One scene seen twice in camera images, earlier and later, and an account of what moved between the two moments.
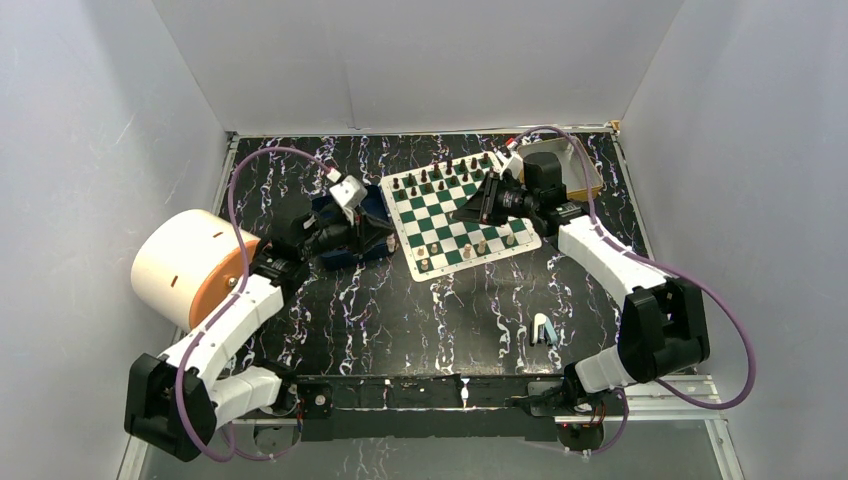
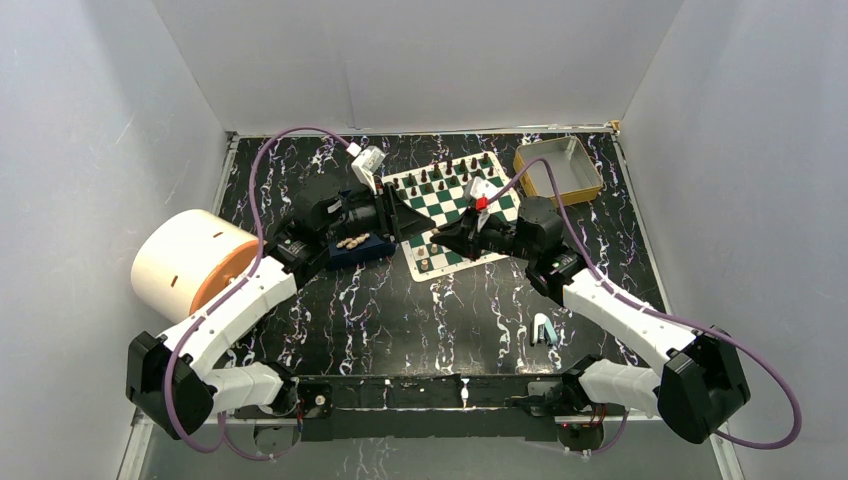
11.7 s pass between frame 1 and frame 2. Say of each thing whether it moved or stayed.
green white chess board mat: stayed
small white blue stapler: stayed
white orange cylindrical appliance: stayed
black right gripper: moved
